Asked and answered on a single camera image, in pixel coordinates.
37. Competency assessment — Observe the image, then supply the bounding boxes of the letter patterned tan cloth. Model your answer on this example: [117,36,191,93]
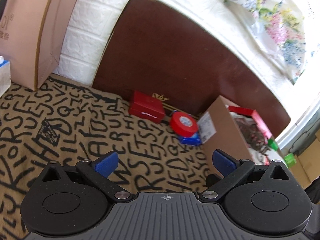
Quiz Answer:
[1,75,209,239]

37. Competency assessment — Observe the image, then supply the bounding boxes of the floral plastic bag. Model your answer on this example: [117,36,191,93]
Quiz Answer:
[224,0,316,84]

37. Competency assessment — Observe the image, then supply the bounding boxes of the pink paper shopping bag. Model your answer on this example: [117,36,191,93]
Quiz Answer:
[1,0,77,90]

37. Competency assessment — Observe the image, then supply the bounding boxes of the red tape roll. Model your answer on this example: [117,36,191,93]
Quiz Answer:
[169,111,198,137]

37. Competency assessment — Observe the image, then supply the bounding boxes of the white blue tissue box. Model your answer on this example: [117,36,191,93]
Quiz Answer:
[0,56,11,96]

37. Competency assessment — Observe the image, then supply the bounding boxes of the gold crown hair clip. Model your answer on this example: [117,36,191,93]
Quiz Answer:
[152,93,169,102]

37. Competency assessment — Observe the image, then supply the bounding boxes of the dark brown wooden board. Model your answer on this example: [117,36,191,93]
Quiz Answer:
[92,0,291,136]

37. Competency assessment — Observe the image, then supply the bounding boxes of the small red gift box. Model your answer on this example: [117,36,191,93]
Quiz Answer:
[129,90,165,124]

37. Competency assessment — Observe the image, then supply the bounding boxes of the dark brown hair claw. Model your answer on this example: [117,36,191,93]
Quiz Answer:
[235,119,269,155]

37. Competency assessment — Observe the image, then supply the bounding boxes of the blue small packet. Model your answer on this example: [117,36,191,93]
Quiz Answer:
[178,133,202,146]

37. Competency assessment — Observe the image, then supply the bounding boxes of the green plastic item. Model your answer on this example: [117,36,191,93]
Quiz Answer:
[266,138,297,168]

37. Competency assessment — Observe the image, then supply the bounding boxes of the stacked cardboard boxes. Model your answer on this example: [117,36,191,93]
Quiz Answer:
[289,132,320,189]

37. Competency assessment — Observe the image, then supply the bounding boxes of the red blue flat box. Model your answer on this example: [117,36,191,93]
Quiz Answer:
[228,105,273,140]

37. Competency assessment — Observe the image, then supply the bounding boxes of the brown cardboard storage box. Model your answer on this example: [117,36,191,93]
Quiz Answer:
[197,95,288,181]

